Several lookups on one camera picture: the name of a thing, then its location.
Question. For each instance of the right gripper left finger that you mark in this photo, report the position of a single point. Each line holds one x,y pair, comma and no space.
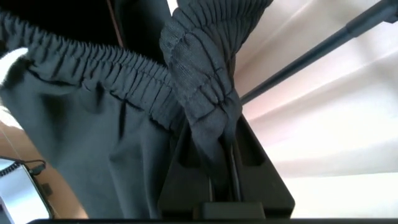
183,193

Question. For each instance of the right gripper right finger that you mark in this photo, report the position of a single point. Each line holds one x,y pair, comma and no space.
264,186

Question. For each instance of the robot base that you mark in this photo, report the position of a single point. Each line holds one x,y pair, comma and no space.
18,196

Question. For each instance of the black garment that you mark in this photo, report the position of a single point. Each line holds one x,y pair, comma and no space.
93,124

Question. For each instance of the black clothes rack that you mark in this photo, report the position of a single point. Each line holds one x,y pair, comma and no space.
311,57

